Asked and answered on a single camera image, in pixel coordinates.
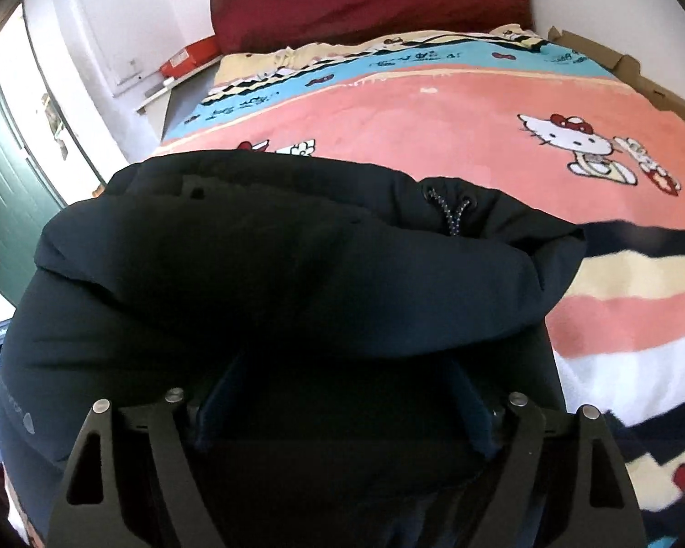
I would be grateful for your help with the dark red headboard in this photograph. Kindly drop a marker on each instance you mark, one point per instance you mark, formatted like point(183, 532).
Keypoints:
point(371, 0)

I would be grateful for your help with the green door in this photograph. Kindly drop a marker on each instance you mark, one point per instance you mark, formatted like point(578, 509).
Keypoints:
point(8, 165)

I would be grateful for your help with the black hooded puffer jacket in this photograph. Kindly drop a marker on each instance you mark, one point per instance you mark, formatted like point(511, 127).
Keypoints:
point(262, 274)

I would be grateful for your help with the white bedside shelf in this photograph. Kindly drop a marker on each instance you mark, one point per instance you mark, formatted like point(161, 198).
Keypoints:
point(165, 94)

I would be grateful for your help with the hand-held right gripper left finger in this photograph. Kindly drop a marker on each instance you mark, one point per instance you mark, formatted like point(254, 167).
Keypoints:
point(142, 456)

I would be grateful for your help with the red box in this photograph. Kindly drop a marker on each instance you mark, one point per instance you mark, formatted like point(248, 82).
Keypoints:
point(191, 56)

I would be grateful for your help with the pink cartoon printed blanket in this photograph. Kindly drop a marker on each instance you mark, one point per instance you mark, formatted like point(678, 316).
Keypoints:
point(548, 154)

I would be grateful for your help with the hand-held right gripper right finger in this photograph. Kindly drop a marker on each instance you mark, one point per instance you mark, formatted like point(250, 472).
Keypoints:
point(525, 456)

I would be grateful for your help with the brown cardboard sheet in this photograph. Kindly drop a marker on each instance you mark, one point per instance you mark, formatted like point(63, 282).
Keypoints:
point(633, 71)

